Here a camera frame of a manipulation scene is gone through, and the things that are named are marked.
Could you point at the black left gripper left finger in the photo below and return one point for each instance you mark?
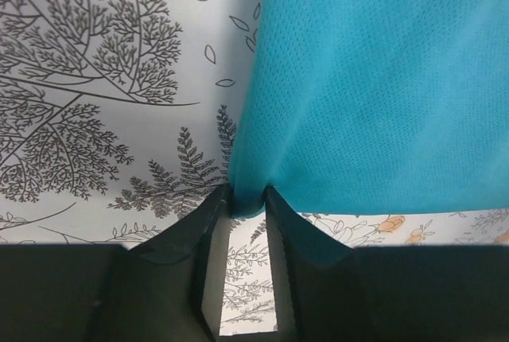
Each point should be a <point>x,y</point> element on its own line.
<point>169,288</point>

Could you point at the teal t-shirt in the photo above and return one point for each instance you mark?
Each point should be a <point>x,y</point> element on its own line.
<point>376,107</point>

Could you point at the floral patterned table mat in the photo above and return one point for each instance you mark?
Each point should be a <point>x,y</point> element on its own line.
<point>118,119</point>

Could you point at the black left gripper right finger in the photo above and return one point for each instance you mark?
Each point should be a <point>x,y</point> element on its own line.
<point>326,291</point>

